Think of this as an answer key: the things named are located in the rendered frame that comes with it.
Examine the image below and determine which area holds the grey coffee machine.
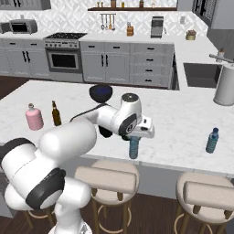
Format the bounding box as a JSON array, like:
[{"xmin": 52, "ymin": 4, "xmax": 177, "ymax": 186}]
[{"xmin": 150, "ymin": 16, "xmax": 167, "ymax": 39}]

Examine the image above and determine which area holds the beige bar stool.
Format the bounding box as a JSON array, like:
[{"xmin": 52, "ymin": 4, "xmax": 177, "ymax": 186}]
[
  {"xmin": 23, "ymin": 207, "xmax": 58, "ymax": 230},
  {"xmin": 173, "ymin": 171, "xmax": 234, "ymax": 234},
  {"xmin": 74, "ymin": 159, "xmax": 142, "ymax": 234}
]

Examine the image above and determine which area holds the steel oven with hob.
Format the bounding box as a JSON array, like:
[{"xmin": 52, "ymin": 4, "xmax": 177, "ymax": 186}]
[{"xmin": 43, "ymin": 32, "xmax": 89, "ymax": 83}]

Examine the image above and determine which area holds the pink plastic bottle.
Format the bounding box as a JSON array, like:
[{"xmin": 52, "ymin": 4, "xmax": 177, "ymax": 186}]
[{"xmin": 25, "ymin": 102, "xmax": 45, "ymax": 132}]

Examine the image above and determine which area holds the grey toaster oven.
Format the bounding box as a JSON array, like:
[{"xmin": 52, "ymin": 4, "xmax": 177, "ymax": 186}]
[{"xmin": 8, "ymin": 18, "xmax": 38, "ymax": 35}]

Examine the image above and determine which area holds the rail with hanging tools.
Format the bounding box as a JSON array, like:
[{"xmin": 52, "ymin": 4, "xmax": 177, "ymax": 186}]
[{"xmin": 99, "ymin": 12, "xmax": 118, "ymax": 32}]

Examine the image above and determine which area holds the wooden knife block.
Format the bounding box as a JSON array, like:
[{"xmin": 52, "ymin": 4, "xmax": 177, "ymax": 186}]
[{"xmin": 125, "ymin": 21, "xmax": 135, "ymax": 37}]

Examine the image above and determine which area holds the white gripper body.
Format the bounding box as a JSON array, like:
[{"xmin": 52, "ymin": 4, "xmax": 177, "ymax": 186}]
[{"xmin": 129, "ymin": 124, "xmax": 155, "ymax": 140}]

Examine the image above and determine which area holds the yellow bowl with food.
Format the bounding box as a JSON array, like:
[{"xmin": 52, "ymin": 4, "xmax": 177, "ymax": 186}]
[{"xmin": 185, "ymin": 28, "xmax": 197, "ymax": 41}]

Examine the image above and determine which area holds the brown wall shelf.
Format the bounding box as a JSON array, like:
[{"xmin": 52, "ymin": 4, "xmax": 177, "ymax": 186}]
[{"xmin": 87, "ymin": 6, "xmax": 178, "ymax": 12}]

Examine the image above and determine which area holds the brown glass bottle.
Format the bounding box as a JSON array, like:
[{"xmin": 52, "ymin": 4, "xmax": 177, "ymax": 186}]
[{"xmin": 51, "ymin": 100, "xmax": 63, "ymax": 127}]

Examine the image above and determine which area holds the grey cupboard and drawer run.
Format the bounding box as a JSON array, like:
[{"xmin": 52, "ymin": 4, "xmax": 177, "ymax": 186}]
[{"xmin": 79, "ymin": 40, "xmax": 176, "ymax": 90}]

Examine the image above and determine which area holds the dark sink basin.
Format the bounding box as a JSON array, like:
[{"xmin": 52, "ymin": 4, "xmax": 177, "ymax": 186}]
[{"xmin": 183, "ymin": 61, "xmax": 223, "ymax": 90}]

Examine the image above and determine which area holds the grey wall cupboard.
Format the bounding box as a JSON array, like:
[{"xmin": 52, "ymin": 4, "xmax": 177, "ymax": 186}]
[
  {"xmin": 191, "ymin": 0, "xmax": 234, "ymax": 30},
  {"xmin": 0, "ymin": 0, "xmax": 52, "ymax": 11}
]

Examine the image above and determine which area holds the grey tap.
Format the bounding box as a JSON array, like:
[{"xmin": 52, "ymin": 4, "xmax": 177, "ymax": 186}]
[{"xmin": 208, "ymin": 53, "xmax": 234, "ymax": 64}]

